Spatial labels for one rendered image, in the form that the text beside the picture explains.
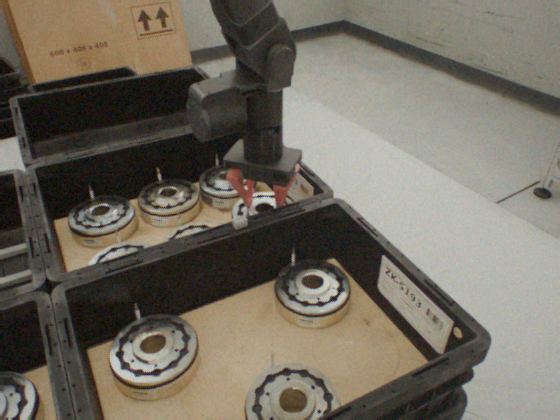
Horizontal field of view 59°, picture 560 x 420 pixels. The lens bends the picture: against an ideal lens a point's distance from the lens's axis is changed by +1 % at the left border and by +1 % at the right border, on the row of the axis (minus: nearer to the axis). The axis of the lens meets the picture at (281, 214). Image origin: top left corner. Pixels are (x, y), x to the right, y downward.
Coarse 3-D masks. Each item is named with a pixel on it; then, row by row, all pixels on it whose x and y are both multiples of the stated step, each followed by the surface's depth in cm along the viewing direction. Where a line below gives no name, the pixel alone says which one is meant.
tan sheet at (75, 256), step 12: (132, 204) 87; (204, 204) 87; (204, 216) 84; (216, 216) 84; (228, 216) 84; (60, 228) 82; (144, 228) 82; (156, 228) 82; (168, 228) 82; (60, 240) 79; (72, 240) 79; (132, 240) 79; (144, 240) 79; (156, 240) 79; (72, 252) 77; (84, 252) 77; (96, 252) 77; (72, 264) 75; (84, 264) 75
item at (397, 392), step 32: (256, 224) 66; (160, 256) 61; (64, 288) 57; (64, 320) 54; (64, 352) 50; (448, 352) 50; (480, 352) 50; (384, 384) 47; (416, 384) 47; (352, 416) 44
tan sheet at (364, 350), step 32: (256, 288) 71; (352, 288) 71; (192, 320) 66; (224, 320) 66; (256, 320) 66; (352, 320) 66; (384, 320) 66; (96, 352) 62; (224, 352) 62; (256, 352) 62; (288, 352) 62; (320, 352) 62; (352, 352) 62; (384, 352) 62; (416, 352) 62; (96, 384) 58; (192, 384) 58; (224, 384) 58; (352, 384) 58; (128, 416) 55; (160, 416) 55; (192, 416) 55; (224, 416) 55
